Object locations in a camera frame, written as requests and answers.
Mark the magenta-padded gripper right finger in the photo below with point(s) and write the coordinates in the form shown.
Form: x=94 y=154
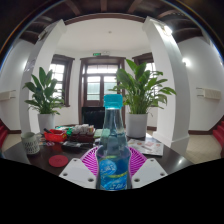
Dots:
x=148 y=171

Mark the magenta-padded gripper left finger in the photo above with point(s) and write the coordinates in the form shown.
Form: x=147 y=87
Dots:
x=76 y=171

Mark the clear blue-capped water bottle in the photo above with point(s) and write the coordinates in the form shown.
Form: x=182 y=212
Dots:
x=113 y=156

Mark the flat round red coaster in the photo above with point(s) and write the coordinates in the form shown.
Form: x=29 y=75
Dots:
x=58 y=161

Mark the colourful magazine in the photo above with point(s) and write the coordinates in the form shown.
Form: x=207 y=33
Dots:
x=146 y=146

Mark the flat black device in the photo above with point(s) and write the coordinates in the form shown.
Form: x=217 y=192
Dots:
x=71 y=144

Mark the green cloth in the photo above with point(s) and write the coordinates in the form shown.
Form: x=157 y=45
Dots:
x=98 y=133

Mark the potted plant in white pot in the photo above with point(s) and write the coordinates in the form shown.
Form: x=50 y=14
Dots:
x=46 y=122
x=136 y=125

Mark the grey-green patterned mug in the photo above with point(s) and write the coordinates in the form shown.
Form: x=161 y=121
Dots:
x=30 y=144

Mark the black chair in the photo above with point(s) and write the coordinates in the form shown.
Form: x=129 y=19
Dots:
x=93 y=117

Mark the red carpeted staircase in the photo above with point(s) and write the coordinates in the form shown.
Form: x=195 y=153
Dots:
x=219 y=135
x=3 y=133

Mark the dark wooden double door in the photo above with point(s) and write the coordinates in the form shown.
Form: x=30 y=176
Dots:
x=82 y=83

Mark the dark wood framed window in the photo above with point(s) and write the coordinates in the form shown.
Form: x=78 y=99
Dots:
x=58 y=68
x=150 y=65

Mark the green exit sign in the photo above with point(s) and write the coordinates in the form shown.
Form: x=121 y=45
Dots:
x=96 y=54

